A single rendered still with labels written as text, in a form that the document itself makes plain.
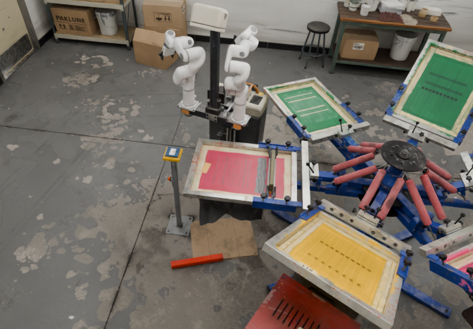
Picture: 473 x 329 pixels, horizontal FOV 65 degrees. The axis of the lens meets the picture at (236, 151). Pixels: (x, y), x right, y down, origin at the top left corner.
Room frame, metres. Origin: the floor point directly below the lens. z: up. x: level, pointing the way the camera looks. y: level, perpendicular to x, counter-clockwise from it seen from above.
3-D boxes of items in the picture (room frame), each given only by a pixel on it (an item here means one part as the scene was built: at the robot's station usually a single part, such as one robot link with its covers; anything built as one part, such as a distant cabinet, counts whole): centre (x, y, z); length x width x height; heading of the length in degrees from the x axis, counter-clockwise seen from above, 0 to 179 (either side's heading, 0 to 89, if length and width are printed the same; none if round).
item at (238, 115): (2.34, 0.00, 1.21); 0.16 x 0.13 x 0.15; 161
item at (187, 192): (1.90, -0.06, 0.97); 0.79 x 0.58 x 0.04; 86
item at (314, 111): (2.65, -0.71, 1.05); 1.08 x 0.61 x 0.23; 26
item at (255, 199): (1.61, -0.28, 0.98); 0.30 x 0.05 x 0.07; 86
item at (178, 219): (2.06, 0.49, 0.48); 0.22 x 0.22 x 0.96; 86
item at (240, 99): (2.33, 0.01, 1.37); 0.13 x 0.10 x 0.16; 84
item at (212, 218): (1.70, 0.01, 0.74); 0.46 x 0.04 x 0.42; 86
